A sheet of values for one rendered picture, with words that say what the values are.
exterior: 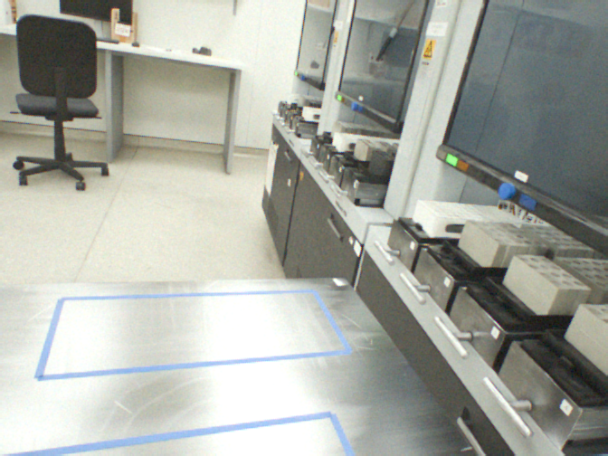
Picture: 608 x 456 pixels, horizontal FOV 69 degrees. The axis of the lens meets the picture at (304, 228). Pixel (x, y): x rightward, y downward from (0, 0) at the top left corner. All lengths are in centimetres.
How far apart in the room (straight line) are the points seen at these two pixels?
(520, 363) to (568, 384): 8
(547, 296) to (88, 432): 66
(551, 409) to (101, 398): 55
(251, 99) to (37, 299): 389
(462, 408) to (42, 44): 288
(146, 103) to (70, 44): 141
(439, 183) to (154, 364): 80
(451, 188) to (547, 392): 58
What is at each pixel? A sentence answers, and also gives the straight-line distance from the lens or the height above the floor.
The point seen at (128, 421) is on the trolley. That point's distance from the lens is 47.
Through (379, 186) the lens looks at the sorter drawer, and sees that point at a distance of 135.
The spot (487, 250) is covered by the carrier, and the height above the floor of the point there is 86.
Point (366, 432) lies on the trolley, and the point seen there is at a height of 82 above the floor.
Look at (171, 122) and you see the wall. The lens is 444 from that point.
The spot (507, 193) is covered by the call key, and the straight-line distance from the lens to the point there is 85.
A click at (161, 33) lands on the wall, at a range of 435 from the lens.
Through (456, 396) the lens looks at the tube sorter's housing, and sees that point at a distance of 88.
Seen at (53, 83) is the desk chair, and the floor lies 67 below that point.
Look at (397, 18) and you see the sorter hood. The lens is 145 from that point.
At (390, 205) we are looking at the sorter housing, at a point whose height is 76.
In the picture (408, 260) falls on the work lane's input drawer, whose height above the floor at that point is 76.
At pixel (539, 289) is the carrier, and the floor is 86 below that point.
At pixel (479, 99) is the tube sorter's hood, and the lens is 100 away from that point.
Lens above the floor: 117
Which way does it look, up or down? 23 degrees down
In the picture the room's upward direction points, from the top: 10 degrees clockwise
